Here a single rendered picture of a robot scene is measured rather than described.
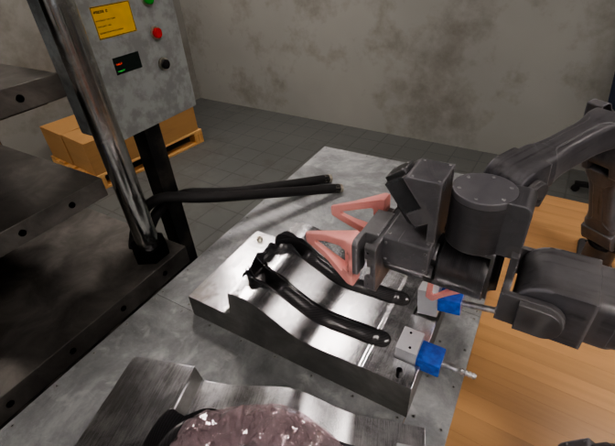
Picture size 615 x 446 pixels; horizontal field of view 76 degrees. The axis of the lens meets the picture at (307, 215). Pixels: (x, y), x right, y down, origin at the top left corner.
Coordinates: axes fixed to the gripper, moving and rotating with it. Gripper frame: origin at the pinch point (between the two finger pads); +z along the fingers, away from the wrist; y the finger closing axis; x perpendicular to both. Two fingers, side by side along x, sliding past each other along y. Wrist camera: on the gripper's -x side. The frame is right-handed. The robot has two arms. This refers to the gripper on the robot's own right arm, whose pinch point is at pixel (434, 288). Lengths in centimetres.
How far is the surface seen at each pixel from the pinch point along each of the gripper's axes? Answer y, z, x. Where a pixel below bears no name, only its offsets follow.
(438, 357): 11.1, 3.4, 6.1
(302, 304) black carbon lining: 10.7, 14.0, -18.6
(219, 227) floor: -99, 127, -108
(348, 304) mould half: 5.6, 11.5, -11.4
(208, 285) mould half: 12.5, 26.2, -39.3
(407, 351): 13.4, 4.2, 1.3
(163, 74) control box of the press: -17, 4, -90
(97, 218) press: 0, 53, -92
